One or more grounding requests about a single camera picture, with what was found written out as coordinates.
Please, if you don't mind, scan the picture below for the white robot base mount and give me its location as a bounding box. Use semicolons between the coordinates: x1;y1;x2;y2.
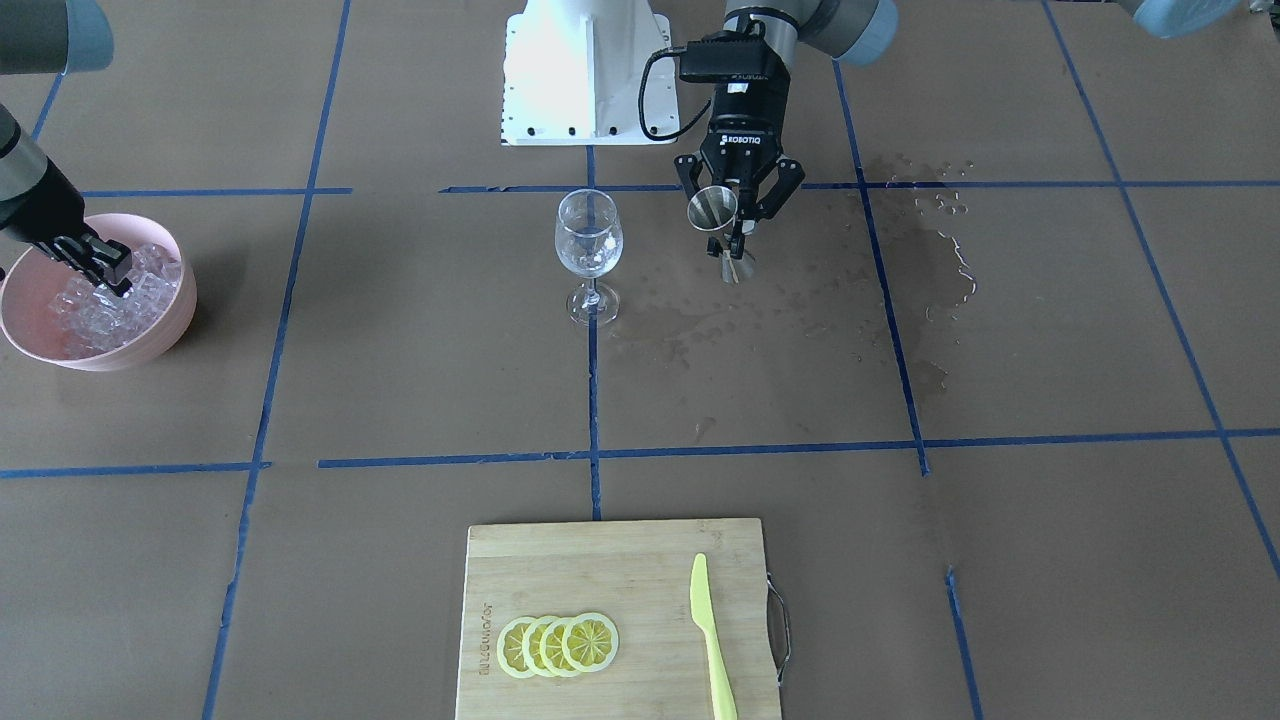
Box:
500;1;681;147

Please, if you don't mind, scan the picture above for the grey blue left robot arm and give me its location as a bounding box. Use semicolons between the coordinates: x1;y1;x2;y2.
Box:
671;1;900;264

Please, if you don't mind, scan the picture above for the clear wine glass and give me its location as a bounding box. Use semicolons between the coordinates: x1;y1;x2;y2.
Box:
556;188;625;325

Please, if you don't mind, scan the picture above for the pile of clear ice cubes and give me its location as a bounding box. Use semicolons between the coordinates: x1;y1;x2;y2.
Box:
47;243;186;359

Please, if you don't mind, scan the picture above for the lemon slice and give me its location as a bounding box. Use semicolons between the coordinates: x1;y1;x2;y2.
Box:
498;616;538;679
561;612;620;673
521;615;561;678
539;618;581;678

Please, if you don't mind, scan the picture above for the yellow plastic knife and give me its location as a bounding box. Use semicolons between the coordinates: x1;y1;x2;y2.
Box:
687;553;739;719

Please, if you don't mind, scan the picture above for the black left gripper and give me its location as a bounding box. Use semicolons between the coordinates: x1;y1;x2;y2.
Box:
673;79;805;260

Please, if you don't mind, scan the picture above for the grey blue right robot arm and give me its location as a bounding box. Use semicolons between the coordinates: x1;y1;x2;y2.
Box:
1;1;132;297

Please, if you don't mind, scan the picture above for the steel double jigger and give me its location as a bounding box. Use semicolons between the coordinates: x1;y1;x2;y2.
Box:
687;184;756;284

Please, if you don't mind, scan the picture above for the bamboo cutting board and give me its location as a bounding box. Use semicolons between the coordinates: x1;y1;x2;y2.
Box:
454;518;782;719

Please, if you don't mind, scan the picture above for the pink bowl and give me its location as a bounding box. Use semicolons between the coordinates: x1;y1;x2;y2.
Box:
3;213;197;372

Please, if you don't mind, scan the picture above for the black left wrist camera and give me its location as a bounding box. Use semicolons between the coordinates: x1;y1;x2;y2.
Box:
678;38;780;85

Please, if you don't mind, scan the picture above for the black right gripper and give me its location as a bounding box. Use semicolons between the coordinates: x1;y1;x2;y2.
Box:
1;179;133;297

